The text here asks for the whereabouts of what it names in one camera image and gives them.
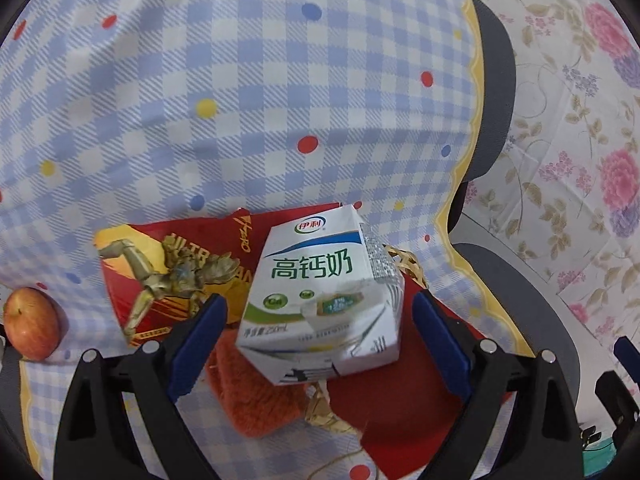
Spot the red book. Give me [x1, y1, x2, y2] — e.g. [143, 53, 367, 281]
[240, 201, 511, 480]

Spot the orange knitted glove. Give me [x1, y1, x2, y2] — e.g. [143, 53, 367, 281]
[205, 328, 308, 438]

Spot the red snack bag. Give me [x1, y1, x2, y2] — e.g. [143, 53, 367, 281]
[93, 209, 257, 347]

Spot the woven bamboo basket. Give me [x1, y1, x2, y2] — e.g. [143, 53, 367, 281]
[304, 245, 428, 438]

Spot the white green milk carton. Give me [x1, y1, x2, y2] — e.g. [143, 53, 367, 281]
[236, 206, 405, 386]

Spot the teal bag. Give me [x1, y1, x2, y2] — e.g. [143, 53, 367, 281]
[582, 437, 616, 477]

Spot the red apple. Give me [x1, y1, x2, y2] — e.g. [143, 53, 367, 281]
[3, 287, 61, 362]

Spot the grey office chair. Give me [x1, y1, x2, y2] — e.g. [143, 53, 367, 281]
[448, 0, 582, 402]

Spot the blue checkered dotted blanket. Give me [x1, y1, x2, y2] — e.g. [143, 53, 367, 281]
[1, 0, 529, 477]

